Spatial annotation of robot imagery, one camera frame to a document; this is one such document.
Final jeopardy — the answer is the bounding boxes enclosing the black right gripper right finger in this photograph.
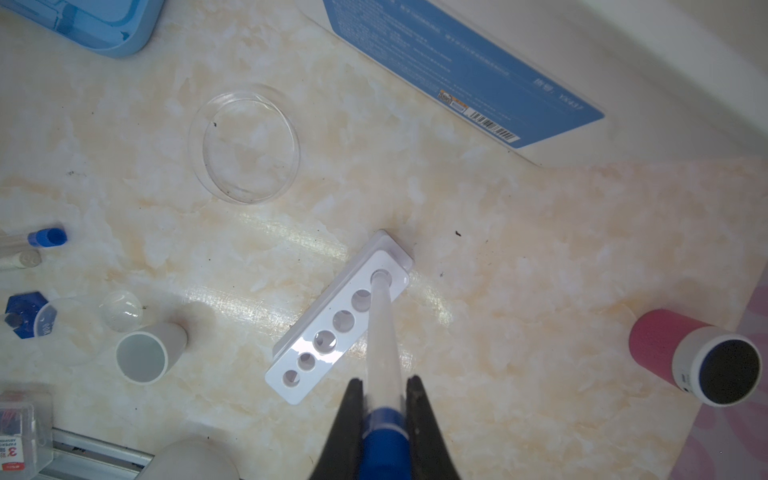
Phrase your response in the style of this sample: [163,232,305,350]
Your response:
[406,375,460,480]

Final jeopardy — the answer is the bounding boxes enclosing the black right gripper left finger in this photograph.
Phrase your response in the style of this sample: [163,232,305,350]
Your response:
[309,378,365,480]

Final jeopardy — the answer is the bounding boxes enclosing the blue capped test tube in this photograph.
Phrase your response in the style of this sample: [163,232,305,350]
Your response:
[1,227,68,250]
[359,270,412,479]

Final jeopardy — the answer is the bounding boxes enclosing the white test tube rack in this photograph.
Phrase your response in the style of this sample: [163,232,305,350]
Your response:
[265,230,414,405]

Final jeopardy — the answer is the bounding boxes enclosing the small white cup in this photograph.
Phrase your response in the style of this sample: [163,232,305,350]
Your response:
[115,322,188,385]

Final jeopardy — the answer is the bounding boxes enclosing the small clear watch glass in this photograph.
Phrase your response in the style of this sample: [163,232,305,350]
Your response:
[98,290,144,333]

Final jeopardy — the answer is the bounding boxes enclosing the pink lint roller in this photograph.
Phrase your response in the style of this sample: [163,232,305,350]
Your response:
[628,309,763,408]

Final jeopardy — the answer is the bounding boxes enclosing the small clear slide box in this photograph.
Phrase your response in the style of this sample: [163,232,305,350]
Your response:
[1,390,54,480]

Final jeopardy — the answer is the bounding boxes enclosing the clear glass petri dish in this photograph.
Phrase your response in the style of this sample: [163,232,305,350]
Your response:
[187,84,302,206]

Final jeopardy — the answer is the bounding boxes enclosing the blue base graduated cylinder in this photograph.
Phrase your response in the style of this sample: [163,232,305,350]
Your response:
[3,292,57,340]

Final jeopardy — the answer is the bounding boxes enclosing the white plastic storage bin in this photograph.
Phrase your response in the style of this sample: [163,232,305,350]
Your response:
[298,1,767,167]

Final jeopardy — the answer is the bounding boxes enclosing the blue bin lid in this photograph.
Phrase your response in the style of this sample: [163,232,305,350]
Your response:
[1,0,165,58]

